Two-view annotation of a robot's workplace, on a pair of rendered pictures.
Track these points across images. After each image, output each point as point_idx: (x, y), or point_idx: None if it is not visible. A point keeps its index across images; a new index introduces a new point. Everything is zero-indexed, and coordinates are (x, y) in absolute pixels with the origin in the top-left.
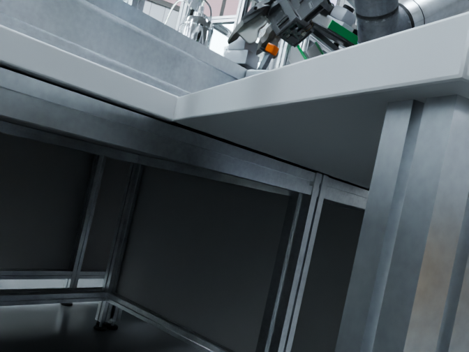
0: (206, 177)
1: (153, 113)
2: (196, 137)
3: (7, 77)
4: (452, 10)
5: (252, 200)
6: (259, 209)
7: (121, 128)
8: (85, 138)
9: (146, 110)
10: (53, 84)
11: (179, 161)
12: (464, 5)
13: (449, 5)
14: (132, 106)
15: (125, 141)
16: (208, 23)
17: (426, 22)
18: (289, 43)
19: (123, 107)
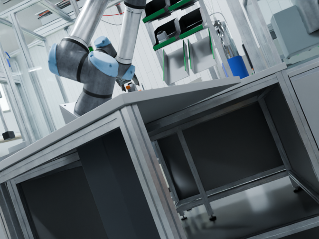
0: (262, 96)
1: (57, 158)
2: (74, 153)
3: (32, 170)
4: (125, 45)
5: (275, 97)
6: (277, 101)
7: (56, 164)
8: (201, 114)
9: (55, 159)
10: (42, 165)
11: (79, 159)
12: (126, 40)
13: (122, 46)
14: (51, 160)
15: (57, 166)
16: (216, 24)
17: (122, 57)
18: (127, 82)
19: (54, 160)
